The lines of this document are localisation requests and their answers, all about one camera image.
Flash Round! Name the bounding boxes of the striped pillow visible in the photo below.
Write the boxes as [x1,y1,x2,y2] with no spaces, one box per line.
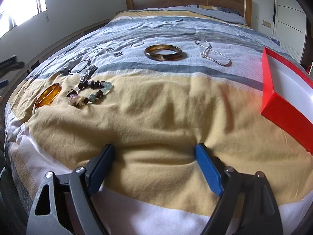
[186,4,248,25]

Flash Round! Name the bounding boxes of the stone beaded bracelet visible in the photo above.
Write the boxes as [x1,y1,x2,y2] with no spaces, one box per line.
[66,80,114,107]

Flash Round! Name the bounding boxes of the brown green bangle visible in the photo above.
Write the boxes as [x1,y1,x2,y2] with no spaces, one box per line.
[144,44,183,61]

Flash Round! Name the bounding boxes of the window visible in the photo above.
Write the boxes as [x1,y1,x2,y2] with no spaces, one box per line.
[0,0,53,38]

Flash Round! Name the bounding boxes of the red jewelry box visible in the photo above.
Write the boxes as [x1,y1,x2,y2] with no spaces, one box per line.
[260,47,313,156]

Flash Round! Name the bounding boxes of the silver wristwatch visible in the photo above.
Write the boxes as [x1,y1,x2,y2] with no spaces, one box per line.
[79,65,98,84]

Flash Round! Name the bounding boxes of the white wardrobe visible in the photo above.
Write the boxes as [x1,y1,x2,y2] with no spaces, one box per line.
[271,0,313,66]

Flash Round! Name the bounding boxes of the orange amber bangle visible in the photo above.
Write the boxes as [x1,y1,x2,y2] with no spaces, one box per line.
[35,83,62,108]

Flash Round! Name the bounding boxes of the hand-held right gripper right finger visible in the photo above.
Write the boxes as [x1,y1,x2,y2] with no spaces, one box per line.
[194,143,284,235]

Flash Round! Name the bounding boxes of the silver chain necklace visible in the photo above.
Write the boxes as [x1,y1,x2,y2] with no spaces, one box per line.
[194,39,232,67]

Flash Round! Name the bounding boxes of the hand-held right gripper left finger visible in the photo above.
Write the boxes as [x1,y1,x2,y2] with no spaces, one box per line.
[26,144,115,235]

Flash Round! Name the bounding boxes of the low white wall cabinet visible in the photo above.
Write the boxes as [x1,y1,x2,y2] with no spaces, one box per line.
[0,20,110,98]

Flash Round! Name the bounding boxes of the thin silver bangle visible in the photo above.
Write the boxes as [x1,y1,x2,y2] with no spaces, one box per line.
[68,59,91,74]

